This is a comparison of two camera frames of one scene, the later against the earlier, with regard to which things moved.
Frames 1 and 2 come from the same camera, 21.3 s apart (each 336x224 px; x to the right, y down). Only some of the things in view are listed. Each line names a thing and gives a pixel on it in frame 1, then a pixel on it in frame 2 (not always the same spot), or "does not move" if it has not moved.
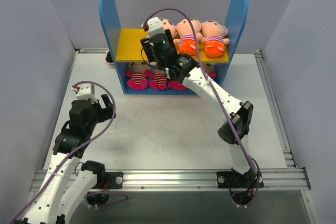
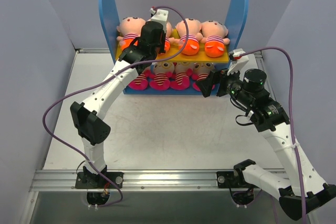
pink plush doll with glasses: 138,72 does not move
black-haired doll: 213,33 does not move
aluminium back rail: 94,50 does not move
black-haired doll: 108,57 to 129,29
